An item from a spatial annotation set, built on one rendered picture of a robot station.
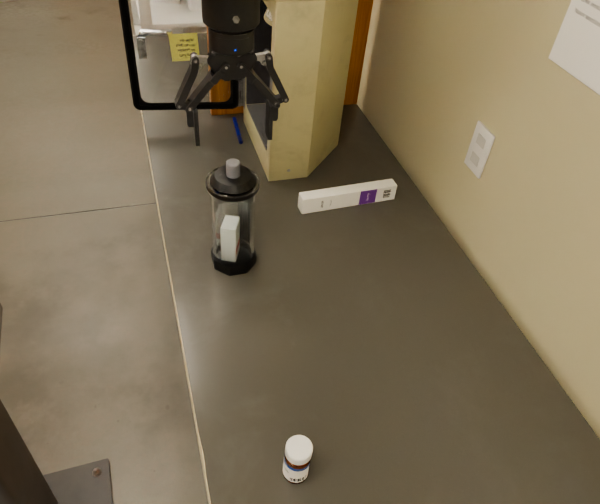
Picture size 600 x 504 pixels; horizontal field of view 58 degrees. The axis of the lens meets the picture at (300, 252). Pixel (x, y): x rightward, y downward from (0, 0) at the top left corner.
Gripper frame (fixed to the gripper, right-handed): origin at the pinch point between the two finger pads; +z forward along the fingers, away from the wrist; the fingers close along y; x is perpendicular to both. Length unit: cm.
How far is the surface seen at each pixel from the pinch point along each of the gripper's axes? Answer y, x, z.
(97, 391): 47, -35, 127
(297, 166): -21.8, -28.6, 29.3
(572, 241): -59, 29, 11
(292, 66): -18.6, -28.4, 0.9
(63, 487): 57, 0, 125
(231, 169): 0.7, 1.4, 7.0
